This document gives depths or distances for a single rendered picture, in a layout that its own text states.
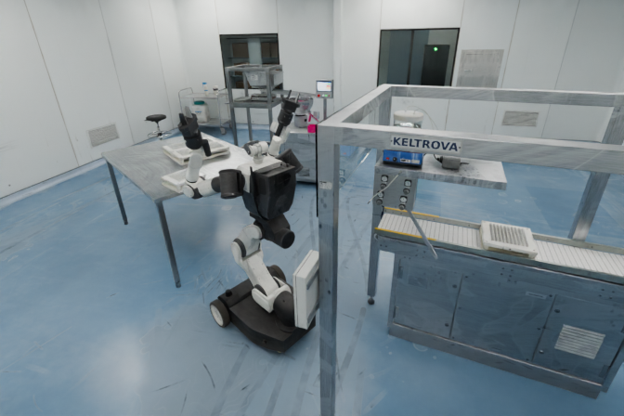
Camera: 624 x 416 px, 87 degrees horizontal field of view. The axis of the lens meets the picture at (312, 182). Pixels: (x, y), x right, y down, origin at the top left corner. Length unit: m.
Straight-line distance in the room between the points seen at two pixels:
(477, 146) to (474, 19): 5.93
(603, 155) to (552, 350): 1.58
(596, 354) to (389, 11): 5.78
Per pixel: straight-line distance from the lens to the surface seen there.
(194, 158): 1.80
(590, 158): 1.05
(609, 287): 2.13
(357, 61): 6.86
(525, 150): 1.02
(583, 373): 2.58
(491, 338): 2.41
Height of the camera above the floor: 1.90
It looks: 24 degrees down
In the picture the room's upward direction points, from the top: 1 degrees counter-clockwise
